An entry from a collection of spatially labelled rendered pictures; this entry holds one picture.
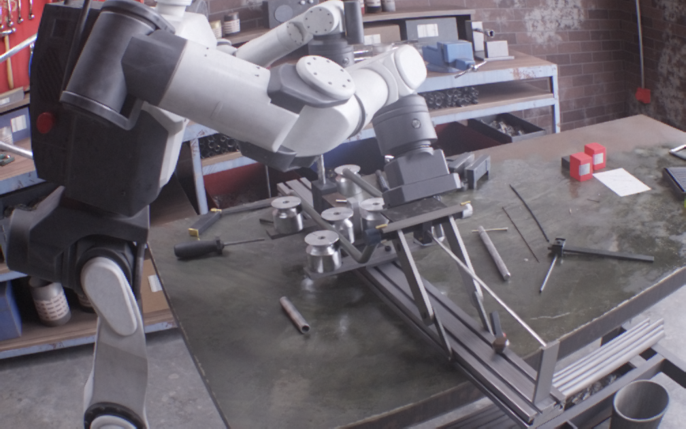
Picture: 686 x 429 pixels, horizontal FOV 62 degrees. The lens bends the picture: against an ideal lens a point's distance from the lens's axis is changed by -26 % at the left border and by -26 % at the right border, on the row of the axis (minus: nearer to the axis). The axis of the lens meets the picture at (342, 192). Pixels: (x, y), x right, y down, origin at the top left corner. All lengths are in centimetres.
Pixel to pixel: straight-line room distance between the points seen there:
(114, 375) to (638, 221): 105
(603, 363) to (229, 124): 145
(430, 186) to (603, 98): 351
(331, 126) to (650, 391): 139
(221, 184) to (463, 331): 219
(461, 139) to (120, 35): 270
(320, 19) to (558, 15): 290
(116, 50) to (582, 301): 77
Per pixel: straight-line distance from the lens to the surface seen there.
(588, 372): 198
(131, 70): 81
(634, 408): 202
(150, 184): 102
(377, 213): 120
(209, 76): 82
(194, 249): 130
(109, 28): 82
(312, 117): 87
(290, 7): 315
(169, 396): 243
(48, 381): 268
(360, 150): 321
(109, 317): 113
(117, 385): 125
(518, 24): 394
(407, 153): 108
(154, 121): 96
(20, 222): 114
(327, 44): 141
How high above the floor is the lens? 143
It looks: 21 degrees down
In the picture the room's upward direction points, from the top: 6 degrees counter-clockwise
